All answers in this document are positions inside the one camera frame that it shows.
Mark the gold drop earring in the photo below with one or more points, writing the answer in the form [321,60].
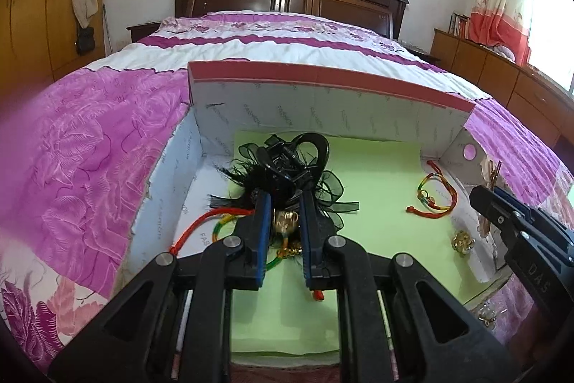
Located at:
[494,174]

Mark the wooden wardrobe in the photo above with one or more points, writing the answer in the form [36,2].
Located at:
[45,6]

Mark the window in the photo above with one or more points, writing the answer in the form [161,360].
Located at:
[554,15]

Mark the row of books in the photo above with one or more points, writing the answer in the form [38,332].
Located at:
[459,24]

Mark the pink floral bed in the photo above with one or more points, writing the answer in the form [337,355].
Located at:
[89,140]

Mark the openwork ball earring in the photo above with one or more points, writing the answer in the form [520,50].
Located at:
[462,241]

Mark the gold pearl earring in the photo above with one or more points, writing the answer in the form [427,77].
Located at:
[486,313]

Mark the black lace hair clip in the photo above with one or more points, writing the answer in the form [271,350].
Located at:
[287,167]

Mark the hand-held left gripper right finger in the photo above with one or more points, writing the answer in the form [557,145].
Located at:
[308,235]

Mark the green paper sheet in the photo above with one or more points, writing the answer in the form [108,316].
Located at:
[381,185]

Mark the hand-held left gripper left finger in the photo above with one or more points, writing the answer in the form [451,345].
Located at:
[263,235]

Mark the black hanging bag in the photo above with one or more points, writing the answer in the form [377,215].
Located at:
[85,39]

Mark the long wooden cabinet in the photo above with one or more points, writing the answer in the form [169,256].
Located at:
[493,69]

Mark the white cardboard box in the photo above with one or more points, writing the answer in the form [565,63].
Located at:
[314,105]

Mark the pink grey plush toy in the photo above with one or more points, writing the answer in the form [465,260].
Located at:
[503,53]

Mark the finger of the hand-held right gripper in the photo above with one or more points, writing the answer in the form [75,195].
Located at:
[504,197]
[493,210]

